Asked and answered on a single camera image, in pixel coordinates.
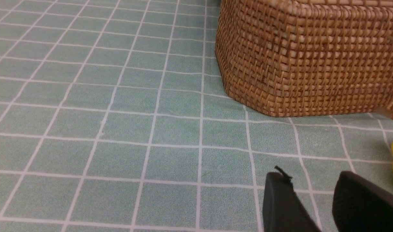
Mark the woven rattan basket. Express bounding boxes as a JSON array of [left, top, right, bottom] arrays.
[[215, 0, 393, 120]]

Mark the green checkered tablecloth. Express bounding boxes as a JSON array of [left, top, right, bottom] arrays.
[[0, 0, 393, 232]]

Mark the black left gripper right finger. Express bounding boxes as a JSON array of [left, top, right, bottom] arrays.
[[332, 171, 393, 232]]

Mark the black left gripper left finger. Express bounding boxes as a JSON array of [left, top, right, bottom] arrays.
[[263, 166, 321, 232]]

